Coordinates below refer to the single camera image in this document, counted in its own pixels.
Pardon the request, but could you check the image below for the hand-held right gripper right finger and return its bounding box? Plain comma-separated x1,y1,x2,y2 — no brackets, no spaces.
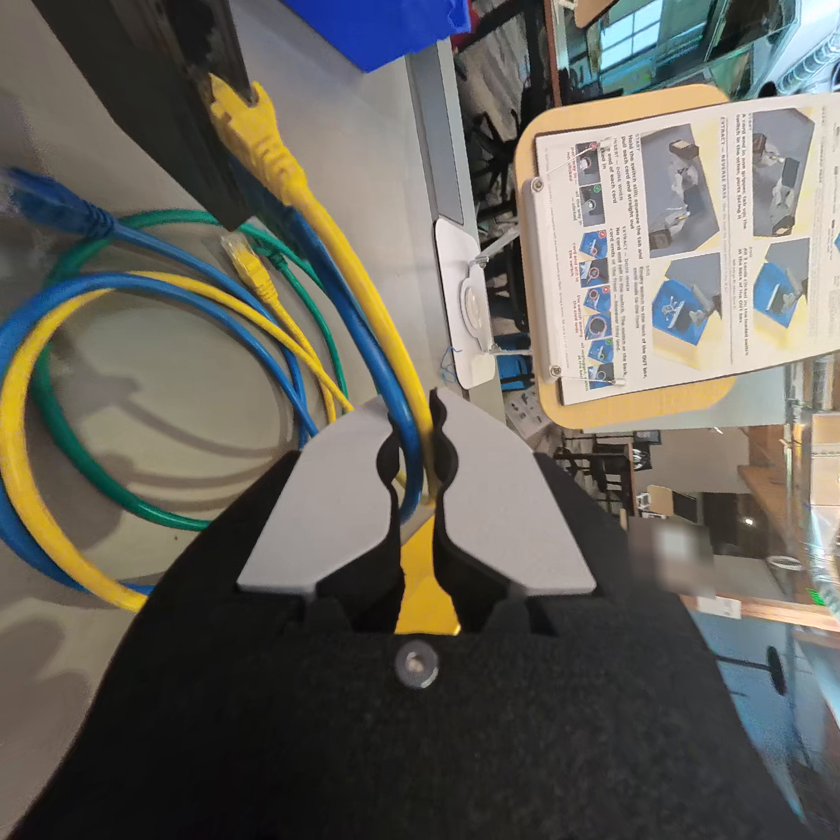
430,387,597,597

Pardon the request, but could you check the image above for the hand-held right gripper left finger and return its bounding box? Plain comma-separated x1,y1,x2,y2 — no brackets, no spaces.
236,394,401,599

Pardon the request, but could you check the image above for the green ethernet cable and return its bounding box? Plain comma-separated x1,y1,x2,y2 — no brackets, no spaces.
33,210,349,531

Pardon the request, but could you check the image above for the yellow ethernet cable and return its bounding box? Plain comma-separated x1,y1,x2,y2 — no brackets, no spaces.
0,73,437,613

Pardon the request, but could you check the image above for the blue ethernet cable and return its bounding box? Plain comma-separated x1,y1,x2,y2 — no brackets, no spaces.
0,167,424,595

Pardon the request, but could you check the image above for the black network switch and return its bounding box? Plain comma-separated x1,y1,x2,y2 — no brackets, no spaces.
49,0,253,231

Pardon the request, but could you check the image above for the blue plastic bin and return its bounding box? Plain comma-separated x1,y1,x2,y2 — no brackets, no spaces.
292,0,470,73

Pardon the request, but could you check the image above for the white tablet stand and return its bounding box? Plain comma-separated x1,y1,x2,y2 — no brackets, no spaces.
433,218,532,389

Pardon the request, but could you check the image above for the instruction sheet on wooden board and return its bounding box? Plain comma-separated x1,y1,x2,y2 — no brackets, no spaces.
515,84,840,431

